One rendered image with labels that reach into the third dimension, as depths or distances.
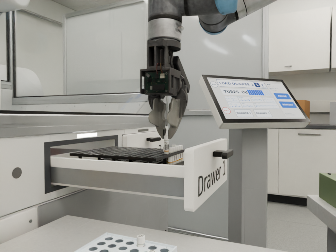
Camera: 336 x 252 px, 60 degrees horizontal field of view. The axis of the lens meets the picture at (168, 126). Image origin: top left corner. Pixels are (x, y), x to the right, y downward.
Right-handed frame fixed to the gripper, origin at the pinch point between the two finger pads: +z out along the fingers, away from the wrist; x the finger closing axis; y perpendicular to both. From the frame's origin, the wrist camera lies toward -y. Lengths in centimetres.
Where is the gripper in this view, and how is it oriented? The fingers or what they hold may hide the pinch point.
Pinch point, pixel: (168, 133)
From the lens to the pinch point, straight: 67.3
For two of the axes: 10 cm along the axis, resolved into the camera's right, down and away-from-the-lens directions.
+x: 9.2, 0.2, -3.9
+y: -3.9, 0.3, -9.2
